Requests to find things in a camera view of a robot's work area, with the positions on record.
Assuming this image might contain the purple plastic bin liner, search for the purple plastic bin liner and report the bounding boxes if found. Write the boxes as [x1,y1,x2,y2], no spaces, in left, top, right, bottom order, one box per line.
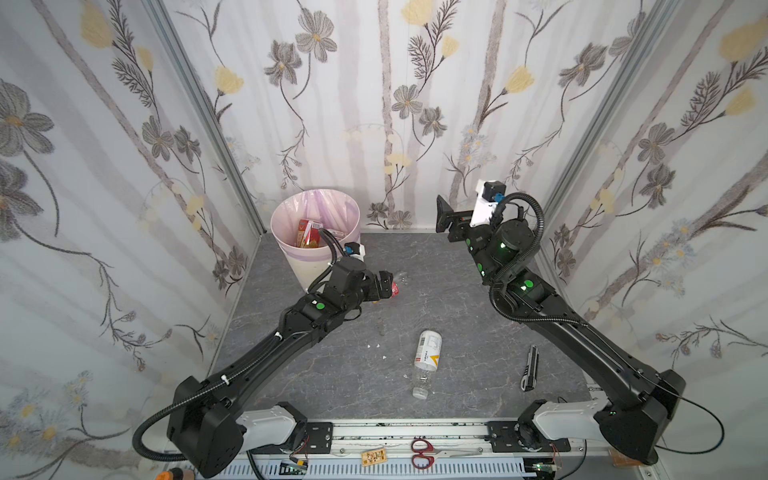
[270,189,361,262]

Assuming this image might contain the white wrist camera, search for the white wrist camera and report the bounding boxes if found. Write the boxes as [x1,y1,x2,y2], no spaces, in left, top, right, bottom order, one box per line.
[470,180,506,227]
[343,242,366,261]

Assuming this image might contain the white perforated cable duct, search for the white perforated cable duct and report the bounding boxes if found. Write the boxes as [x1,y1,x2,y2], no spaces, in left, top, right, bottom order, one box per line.
[215,458,535,480]

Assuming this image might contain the orange black tool handle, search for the orange black tool handle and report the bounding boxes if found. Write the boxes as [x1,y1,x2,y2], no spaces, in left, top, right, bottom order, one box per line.
[155,467,195,480]

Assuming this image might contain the red handled scissors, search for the red handled scissors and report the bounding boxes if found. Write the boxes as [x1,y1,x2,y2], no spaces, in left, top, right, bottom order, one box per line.
[410,438,482,470]

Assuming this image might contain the yellow tag card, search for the yellow tag card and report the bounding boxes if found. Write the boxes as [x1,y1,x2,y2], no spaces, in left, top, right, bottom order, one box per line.
[361,448,388,468]

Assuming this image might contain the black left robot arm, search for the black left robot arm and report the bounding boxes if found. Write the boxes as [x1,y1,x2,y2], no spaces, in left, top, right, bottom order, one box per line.
[132,230,394,478]

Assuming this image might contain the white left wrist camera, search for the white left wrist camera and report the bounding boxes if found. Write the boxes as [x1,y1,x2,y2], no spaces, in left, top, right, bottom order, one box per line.
[343,242,366,261]

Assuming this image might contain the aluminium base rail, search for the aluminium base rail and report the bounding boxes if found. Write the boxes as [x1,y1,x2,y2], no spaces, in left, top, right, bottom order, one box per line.
[239,417,595,463]

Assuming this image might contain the clear bottle white yellow label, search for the clear bottle white yellow label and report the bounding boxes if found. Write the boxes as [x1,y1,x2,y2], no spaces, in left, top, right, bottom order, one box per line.
[411,330,442,400]

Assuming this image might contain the cream plastic trash bin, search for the cream plastic trash bin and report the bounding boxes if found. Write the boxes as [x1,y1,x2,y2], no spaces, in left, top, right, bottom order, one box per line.
[283,226,346,289]

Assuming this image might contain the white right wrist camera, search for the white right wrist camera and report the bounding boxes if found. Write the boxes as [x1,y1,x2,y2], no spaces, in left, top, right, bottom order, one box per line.
[470,180,506,227]

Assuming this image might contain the yellow tea bottle red label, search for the yellow tea bottle red label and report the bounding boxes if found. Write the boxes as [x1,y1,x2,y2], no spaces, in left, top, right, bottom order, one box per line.
[296,219,323,249]

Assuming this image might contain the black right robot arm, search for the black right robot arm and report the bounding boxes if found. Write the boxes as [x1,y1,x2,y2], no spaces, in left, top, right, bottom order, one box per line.
[435,192,686,465]

